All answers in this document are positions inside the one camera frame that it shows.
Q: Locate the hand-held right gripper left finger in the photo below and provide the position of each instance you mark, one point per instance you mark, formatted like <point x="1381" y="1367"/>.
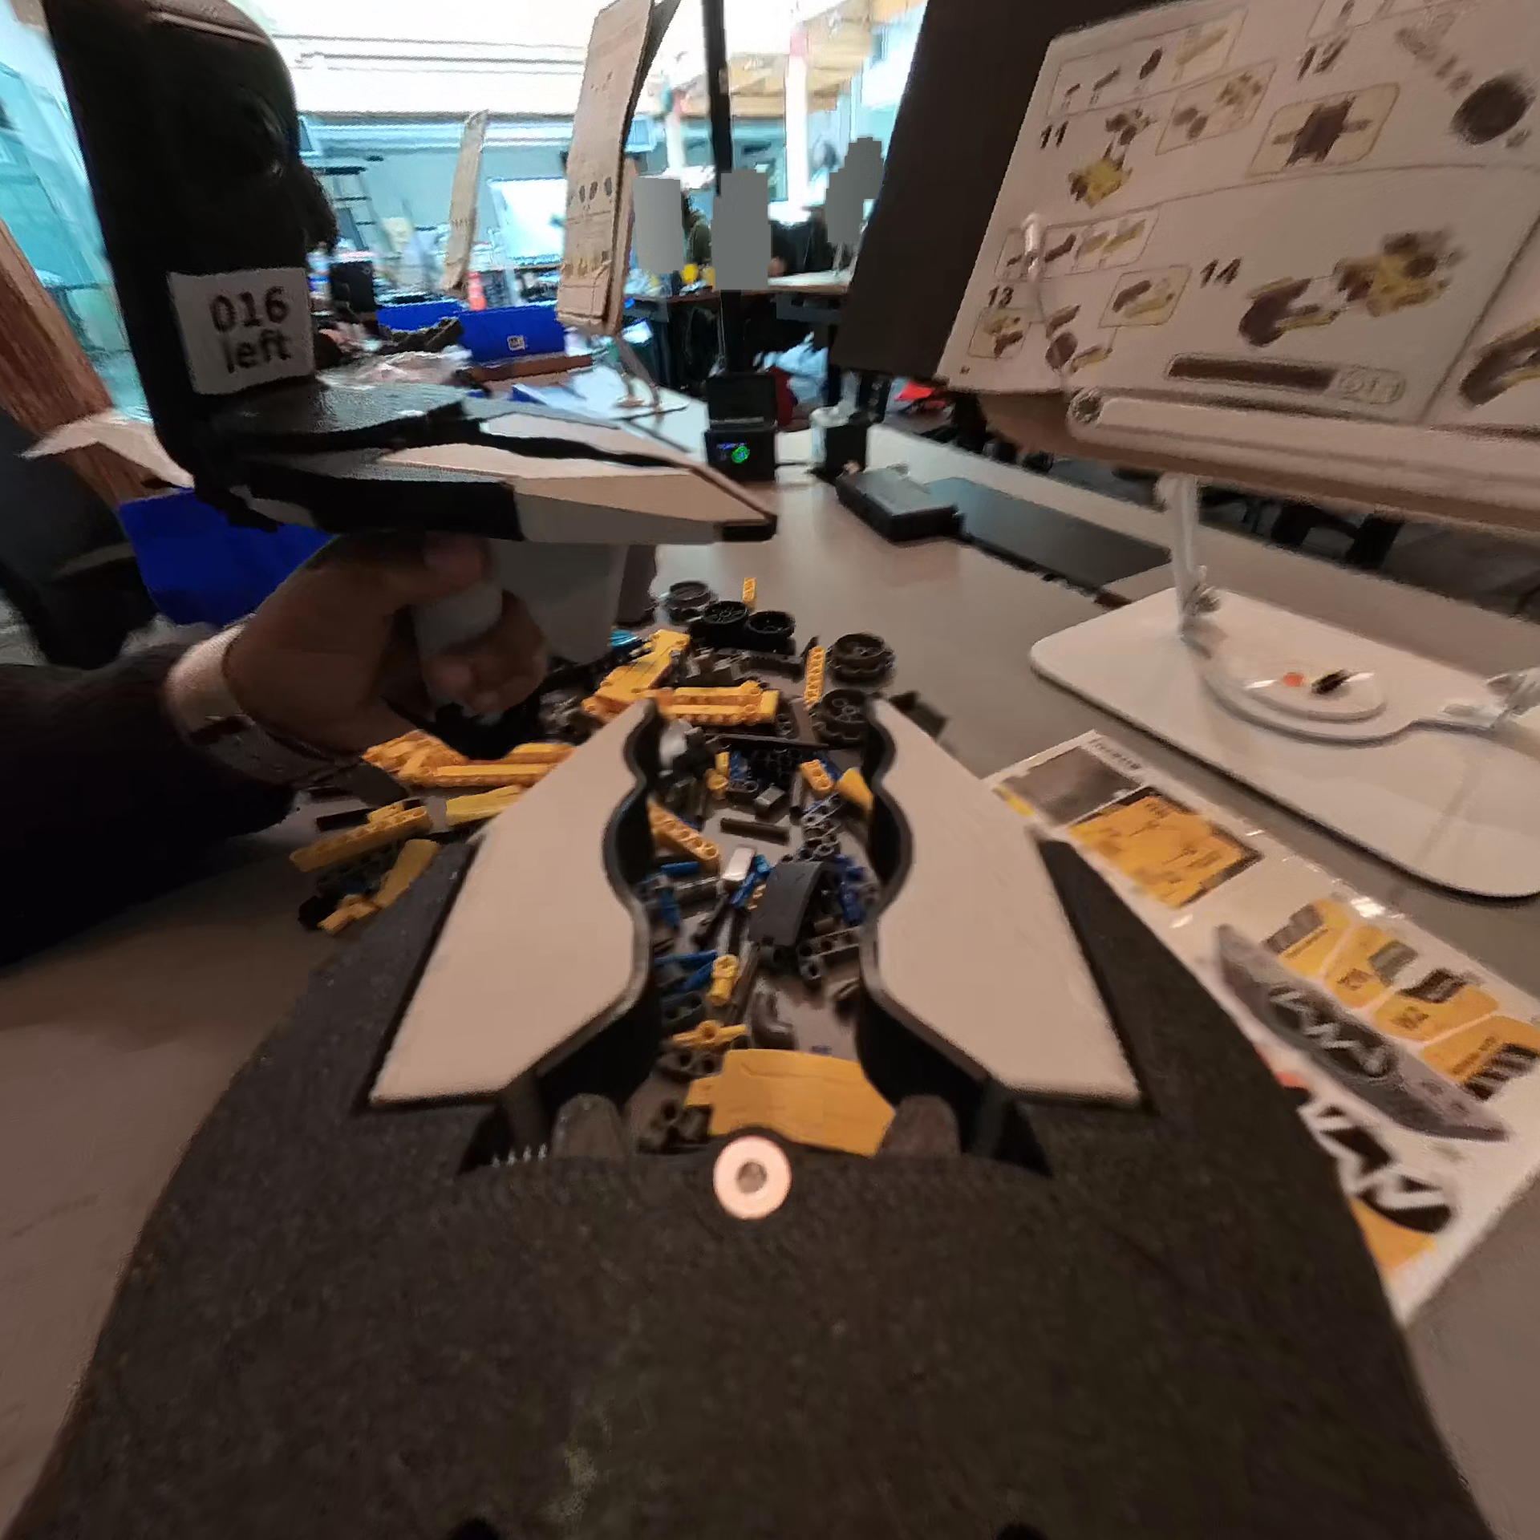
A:
<point x="530" y="927"/>

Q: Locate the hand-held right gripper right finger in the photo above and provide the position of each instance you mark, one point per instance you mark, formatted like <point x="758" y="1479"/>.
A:
<point x="998" y="940"/>

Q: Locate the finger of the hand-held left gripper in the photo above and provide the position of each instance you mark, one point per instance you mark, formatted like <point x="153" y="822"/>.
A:
<point x="602" y="505"/>
<point x="565" y="432"/>

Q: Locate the pile of building block pieces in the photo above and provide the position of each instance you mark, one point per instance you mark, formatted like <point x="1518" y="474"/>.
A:
<point x="770" y="831"/>

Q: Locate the person's left forearm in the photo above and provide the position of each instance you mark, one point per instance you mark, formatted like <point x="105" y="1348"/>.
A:
<point x="85" y="806"/>

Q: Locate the person's left hand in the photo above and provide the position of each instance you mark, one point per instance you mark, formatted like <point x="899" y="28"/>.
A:
<point x="325" y="650"/>

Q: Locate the blue plastic bin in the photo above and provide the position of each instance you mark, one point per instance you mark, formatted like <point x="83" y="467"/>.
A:
<point x="217" y="560"/>
<point x="505" y="331"/>

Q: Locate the black charger case with display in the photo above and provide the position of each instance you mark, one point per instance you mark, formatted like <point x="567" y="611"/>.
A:
<point x="739" y="421"/>

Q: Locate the small black box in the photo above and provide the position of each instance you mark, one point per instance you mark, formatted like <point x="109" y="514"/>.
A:
<point x="840" y="439"/>

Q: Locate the narrow cardboard-backed booklet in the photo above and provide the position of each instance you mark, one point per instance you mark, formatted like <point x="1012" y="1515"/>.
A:
<point x="464" y="204"/>

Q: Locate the cardboard-backed booklet on stand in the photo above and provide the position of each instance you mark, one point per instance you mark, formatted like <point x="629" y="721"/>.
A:
<point x="602" y="181"/>

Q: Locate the sticker sheet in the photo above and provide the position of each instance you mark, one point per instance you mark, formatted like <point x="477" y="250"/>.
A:
<point x="1264" y="963"/>

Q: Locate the white paper sheet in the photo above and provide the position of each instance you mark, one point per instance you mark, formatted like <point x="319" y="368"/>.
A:
<point x="96" y="446"/>

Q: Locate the black pole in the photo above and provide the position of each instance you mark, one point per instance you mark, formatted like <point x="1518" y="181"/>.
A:
<point x="719" y="181"/>

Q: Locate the flat black box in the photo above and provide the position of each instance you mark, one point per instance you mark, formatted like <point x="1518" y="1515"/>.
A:
<point x="897" y="503"/>

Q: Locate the black chair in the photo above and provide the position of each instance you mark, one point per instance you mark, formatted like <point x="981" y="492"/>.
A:
<point x="61" y="542"/>

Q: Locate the silver wristwatch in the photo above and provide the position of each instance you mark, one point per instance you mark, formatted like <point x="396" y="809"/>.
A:
<point x="204" y="710"/>

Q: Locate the white book stand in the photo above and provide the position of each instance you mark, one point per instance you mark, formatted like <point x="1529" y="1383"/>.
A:
<point x="1383" y="795"/>

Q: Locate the black panel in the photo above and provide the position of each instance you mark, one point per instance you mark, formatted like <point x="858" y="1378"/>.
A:
<point x="926" y="181"/>

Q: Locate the open instruction booklet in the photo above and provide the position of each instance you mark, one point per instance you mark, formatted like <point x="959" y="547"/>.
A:
<point x="1264" y="217"/>

